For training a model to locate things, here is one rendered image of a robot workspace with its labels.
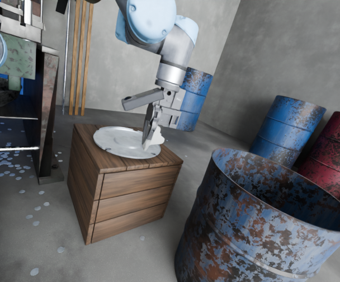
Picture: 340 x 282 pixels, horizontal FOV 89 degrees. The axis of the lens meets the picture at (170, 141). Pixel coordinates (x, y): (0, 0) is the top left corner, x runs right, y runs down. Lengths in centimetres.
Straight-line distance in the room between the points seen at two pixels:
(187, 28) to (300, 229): 52
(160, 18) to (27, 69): 74
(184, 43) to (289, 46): 314
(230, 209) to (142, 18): 46
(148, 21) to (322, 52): 321
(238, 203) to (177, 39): 43
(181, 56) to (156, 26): 17
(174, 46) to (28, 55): 65
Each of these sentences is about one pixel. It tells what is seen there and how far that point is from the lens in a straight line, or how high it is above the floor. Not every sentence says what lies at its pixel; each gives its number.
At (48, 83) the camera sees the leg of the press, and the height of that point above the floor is 50.
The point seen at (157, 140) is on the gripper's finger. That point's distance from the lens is 53.
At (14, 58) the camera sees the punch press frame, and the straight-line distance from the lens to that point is 96.
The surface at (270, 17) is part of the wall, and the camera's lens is 387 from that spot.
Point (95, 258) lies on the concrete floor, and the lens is 81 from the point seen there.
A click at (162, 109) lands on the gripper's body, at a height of 59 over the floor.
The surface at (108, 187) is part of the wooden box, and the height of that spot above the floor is 27.
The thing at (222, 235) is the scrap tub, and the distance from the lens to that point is 56.
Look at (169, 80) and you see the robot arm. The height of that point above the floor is 67.
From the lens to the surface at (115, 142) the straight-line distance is 75.
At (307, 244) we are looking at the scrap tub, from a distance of 55.
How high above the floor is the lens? 67
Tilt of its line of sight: 19 degrees down
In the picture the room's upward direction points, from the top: 18 degrees clockwise
